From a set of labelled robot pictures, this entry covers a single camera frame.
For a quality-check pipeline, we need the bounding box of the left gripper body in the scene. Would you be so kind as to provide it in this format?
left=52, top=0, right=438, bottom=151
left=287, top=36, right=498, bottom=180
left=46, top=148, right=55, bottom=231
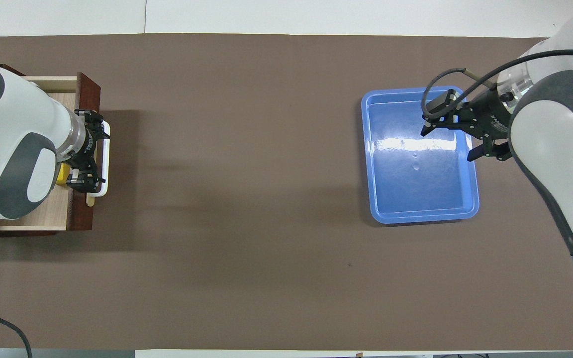
left=68, top=124, right=100, bottom=170

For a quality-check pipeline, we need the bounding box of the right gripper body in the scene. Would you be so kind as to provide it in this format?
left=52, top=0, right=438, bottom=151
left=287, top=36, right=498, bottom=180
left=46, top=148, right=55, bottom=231
left=466, top=89, right=512, bottom=143

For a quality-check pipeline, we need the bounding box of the blue plastic tray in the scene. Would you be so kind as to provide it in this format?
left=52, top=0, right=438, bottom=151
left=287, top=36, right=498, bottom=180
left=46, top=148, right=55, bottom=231
left=361, top=87, right=480, bottom=225

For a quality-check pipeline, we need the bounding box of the wooden drawer with white handle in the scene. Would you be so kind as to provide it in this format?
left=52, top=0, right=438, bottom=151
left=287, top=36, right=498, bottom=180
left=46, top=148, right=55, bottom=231
left=0, top=72, right=111, bottom=232

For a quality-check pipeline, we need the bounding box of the black cable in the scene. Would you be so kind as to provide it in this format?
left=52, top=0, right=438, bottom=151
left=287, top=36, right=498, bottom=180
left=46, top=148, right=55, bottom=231
left=0, top=309, right=33, bottom=358
left=421, top=49, right=573, bottom=123

